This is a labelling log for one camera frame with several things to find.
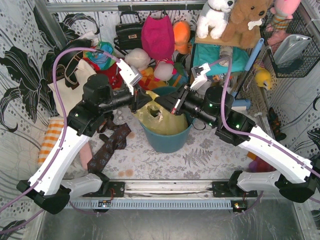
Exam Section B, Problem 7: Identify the white plush dog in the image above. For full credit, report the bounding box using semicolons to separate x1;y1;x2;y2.
196;0;235;40

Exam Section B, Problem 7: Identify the white plush bear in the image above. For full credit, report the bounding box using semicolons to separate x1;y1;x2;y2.
124;48;151;71

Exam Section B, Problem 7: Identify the wooden shelf board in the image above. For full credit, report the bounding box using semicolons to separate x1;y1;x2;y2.
194;30;261;49

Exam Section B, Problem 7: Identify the blue handled broom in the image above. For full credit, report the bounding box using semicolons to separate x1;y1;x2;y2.
232;38;265;111

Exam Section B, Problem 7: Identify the black butterfly toy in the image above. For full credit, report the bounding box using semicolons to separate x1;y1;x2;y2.
267;107;287;142

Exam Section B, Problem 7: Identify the pink sock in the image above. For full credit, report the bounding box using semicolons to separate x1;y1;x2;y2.
79;142;93;170

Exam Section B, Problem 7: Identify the black wire basket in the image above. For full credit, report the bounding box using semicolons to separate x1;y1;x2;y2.
260;12;320;78

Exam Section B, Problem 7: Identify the pink plush toy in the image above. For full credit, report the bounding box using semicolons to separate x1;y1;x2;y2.
267;0;301;31

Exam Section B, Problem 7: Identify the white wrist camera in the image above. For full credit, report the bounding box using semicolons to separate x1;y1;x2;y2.
116;59;142;96
190;62;211;91

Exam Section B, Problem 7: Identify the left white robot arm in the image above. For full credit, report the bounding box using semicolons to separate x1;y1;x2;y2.
16;72;152;215

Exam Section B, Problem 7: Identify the grey striped plush fish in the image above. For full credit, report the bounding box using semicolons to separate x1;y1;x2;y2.
219;45;233;66

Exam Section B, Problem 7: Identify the yellow plush duck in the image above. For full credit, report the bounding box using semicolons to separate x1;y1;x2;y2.
253;63;272;91

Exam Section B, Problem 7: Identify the pink white plush doll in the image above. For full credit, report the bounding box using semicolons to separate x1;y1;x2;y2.
154;59;177;82

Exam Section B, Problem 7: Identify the purple orange sock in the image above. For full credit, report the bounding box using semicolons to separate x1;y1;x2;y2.
247;152;276;173

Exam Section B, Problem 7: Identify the crumpled paper trash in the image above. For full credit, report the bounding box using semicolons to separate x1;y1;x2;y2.
152;111;164;122

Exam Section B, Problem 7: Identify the cream canvas tote bag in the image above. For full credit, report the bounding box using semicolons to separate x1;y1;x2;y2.
56;59;96;116

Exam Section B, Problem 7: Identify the yellow plastic trash bag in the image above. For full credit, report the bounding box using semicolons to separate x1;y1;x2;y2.
133;90;189;136

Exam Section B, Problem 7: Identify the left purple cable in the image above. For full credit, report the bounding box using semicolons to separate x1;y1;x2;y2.
0;46;123;236

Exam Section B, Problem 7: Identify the orange checkered towel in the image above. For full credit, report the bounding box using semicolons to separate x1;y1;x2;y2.
37;116;64;166

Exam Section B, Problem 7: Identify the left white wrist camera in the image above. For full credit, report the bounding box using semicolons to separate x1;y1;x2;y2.
116;59;142;96

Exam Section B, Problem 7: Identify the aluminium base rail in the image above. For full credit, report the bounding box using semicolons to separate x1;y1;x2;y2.
66;179;258;213

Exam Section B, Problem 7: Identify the orange plush toy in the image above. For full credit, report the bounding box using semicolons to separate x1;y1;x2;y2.
173;21;192;55

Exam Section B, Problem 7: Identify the red cloth garment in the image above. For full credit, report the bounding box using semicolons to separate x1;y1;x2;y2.
96;62;123;90

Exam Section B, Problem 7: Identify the silver pouch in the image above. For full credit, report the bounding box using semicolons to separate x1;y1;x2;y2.
273;34;312;65

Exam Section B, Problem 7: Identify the blue plastic trash bin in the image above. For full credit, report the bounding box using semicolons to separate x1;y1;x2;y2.
139;86;198;154

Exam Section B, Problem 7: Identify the black leather handbag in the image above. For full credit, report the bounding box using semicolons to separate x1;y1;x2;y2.
113;11;144;56

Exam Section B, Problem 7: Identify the purple cable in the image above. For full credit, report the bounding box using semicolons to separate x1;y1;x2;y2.
208;56;320;213
0;46;123;236

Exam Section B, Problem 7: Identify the dark patterned necktie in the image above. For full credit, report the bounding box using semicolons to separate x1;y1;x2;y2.
87;118;131;174

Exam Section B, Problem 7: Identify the colorful scarf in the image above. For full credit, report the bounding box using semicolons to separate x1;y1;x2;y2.
83;41;116;72

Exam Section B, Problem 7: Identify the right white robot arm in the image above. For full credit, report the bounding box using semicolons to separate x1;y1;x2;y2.
155;85;320;203

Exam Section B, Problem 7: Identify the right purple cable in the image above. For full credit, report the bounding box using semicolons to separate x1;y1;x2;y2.
208;56;320;213

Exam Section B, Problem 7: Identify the teal folded cloth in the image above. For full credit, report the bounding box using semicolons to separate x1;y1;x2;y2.
193;44;249;76

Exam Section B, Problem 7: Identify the brown plush dog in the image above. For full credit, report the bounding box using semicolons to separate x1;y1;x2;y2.
220;0;273;49

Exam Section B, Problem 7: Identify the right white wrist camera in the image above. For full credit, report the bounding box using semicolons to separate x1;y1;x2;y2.
190;62;211;91

